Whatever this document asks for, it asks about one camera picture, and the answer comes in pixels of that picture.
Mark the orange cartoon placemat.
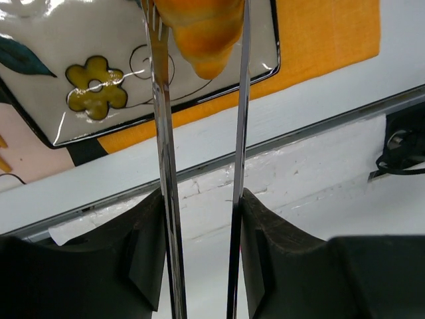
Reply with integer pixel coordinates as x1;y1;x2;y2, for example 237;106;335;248
1;1;381;191

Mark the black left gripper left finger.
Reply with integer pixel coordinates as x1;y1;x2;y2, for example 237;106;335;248
1;190;165;318

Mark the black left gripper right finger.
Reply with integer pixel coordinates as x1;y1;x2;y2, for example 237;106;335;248
241;190;424;318

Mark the croissant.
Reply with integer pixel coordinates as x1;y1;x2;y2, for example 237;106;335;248
155;0;244;80

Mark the metal table rail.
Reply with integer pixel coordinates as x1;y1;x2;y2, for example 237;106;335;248
1;74;424;235

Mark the square floral ceramic plate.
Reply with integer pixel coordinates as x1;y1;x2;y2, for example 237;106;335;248
0;0;282;150

